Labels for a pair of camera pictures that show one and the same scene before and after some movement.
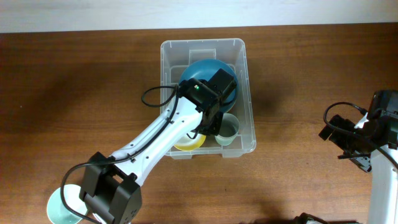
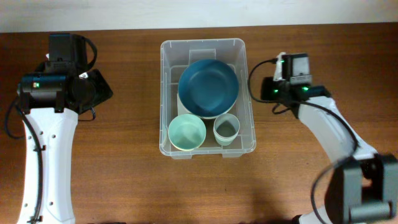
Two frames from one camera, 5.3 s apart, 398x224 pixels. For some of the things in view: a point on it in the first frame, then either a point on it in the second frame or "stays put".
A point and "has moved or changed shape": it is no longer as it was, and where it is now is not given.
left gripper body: (211, 129) → (99, 89)
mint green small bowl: (58, 213) has moved or changed shape
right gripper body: (354, 149) → (272, 90)
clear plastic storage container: (212, 112) stays put
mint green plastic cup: (229, 129) stays put
